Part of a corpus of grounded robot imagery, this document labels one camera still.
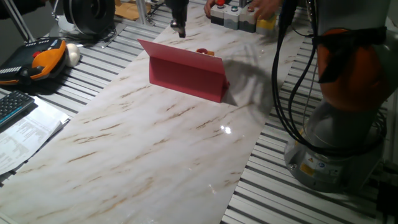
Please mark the grey box small red button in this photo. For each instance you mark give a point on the grey box small red button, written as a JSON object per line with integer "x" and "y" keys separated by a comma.
{"x": 247, "y": 23}

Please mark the yellow box big green button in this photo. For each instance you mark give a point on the yellow box big green button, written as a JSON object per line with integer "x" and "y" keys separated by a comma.
{"x": 265, "y": 26}

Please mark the marble pattern board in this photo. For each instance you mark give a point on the marble pattern board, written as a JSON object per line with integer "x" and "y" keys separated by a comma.
{"x": 140, "y": 155}

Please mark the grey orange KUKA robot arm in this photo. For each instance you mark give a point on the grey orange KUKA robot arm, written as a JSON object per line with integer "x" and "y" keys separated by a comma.
{"x": 351, "y": 71}

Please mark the grey box small green button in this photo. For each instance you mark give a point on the grey box small green button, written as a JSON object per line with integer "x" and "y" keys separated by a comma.
{"x": 232, "y": 18}

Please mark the white box red mushroom button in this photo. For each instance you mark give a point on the white box red mushroom button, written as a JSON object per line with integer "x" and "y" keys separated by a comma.
{"x": 218, "y": 15}

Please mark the black orange teach pendant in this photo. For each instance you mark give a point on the black orange teach pendant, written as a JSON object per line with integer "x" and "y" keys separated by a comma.
{"x": 37, "y": 60}

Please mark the person's right hand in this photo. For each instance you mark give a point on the person's right hand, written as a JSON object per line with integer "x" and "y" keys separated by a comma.
{"x": 209, "y": 6}

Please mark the brown cardboard piece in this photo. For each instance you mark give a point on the brown cardboard piece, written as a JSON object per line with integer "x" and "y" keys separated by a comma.
{"x": 126, "y": 11}

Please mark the red folded tablet cover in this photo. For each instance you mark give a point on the red folded tablet cover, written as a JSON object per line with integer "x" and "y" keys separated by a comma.
{"x": 186, "y": 74}

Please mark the grey metal base plate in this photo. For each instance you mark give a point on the grey metal base plate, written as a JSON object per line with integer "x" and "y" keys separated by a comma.
{"x": 105, "y": 39}

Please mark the person's left hand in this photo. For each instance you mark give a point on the person's left hand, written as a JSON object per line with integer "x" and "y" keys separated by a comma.
{"x": 265, "y": 7}

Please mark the upright aluminium post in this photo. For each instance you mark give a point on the upright aluminium post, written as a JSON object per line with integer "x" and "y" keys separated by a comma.
{"x": 141, "y": 11}
{"x": 242, "y": 2}

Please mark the black round reel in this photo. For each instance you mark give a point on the black round reel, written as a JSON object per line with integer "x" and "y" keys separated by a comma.
{"x": 90, "y": 15}

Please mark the slanted metal rod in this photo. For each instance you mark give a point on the slanted metal rod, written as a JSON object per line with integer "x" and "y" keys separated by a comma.
{"x": 18, "y": 21}

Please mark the black keyboard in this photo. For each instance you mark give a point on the black keyboard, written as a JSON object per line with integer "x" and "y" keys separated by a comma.
{"x": 12, "y": 105}

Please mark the printed paper sheets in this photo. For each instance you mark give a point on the printed paper sheets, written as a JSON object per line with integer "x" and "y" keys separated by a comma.
{"x": 28, "y": 133}

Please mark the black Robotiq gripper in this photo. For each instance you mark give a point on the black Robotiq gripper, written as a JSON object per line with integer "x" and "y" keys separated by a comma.
{"x": 178, "y": 9}

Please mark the white round ball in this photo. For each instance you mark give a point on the white round ball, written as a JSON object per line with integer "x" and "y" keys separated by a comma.
{"x": 73, "y": 54}

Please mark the small orange object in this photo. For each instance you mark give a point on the small orange object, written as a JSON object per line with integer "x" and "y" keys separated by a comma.
{"x": 202, "y": 51}

